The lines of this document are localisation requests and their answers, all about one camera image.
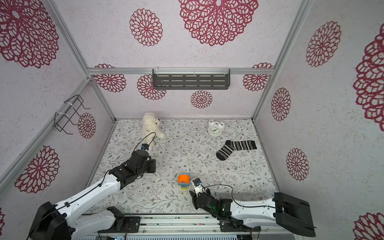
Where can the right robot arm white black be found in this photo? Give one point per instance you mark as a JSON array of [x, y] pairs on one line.
[[290, 213]]

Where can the orange rounded lego brick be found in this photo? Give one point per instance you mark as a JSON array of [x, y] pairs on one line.
[[183, 180]]

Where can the black grey striped sock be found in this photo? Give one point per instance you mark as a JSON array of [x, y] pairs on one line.
[[230, 146]]

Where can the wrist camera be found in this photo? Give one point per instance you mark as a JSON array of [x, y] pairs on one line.
[[145, 147], [197, 185]]

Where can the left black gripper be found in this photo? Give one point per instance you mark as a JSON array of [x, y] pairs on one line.
[[152, 163]]

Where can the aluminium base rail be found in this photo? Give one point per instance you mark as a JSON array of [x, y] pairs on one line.
[[161, 225]]

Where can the white alarm clock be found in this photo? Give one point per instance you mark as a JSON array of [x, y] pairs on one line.
[[215, 128]]

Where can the white plush teddy bear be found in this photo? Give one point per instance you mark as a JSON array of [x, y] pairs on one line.
[[151, 129]]

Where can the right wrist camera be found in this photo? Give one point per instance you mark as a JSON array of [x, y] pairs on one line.
[[197, 185]]

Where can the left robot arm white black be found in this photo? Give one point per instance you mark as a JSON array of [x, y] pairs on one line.
[[65, 221]]

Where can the black wire wall rack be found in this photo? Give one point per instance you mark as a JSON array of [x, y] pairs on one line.
[[62, 119]]

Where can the grey metal wall shelf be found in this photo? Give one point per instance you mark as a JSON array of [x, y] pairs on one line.
[[220, 80]]

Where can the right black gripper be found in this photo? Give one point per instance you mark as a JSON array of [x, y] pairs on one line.
[[199, 199]]

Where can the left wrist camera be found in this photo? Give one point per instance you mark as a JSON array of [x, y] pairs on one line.
[[145, 147]]

